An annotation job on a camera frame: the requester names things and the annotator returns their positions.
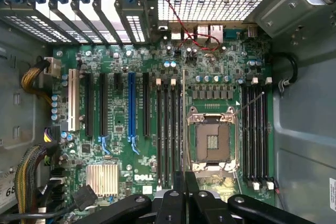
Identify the black cable connector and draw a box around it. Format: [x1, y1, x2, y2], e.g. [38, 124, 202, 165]
[72, 184, 98, 211]

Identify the silver power supply unit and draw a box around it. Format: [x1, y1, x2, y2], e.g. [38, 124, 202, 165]
[0, 165, 22, 210]

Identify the yellow black braided wire bundle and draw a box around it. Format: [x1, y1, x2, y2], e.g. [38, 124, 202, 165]
[14, 126, 61, 216]

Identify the metal socket cover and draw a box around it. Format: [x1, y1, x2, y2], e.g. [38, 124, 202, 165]
[194, 173, 238, 196]

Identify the white case label sticker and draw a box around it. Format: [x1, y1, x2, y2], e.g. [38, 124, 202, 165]
[329, 178, 336, 204]

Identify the blue expansion slot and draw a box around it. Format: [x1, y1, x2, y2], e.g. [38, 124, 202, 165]
[128, 72, 137, 143]

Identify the green Dell motherboard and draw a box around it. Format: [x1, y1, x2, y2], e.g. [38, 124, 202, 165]
[51, 24, 275, 209]

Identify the short black expansion slot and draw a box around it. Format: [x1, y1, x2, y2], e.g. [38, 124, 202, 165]
[114, 73, 123, 97]

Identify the metal CPU socket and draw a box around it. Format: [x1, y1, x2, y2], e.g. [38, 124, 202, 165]
[186, 106, 240, 174]

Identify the red black twisted wire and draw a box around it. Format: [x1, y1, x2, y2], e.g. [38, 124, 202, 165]
[162, 0, 220, 51]

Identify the thin metal locking lever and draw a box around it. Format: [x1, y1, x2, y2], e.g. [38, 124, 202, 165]
[233, 91, 265, 116]

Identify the white expansion slot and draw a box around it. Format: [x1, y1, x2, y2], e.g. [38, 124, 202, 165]
[68, 68, 80, 132]

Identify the yellow braided wires white connector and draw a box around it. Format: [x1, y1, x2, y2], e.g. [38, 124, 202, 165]
[20, 56, 62, 106]

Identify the silver finned heatsink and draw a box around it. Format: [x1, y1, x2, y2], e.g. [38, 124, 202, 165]
[86, 163, 119, 198]

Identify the thin black red wire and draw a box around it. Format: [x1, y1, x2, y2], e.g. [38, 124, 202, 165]
[272, 179, 286, 209]

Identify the open metal PC case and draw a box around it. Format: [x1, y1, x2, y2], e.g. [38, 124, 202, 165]
[0, 0, 336, 224]

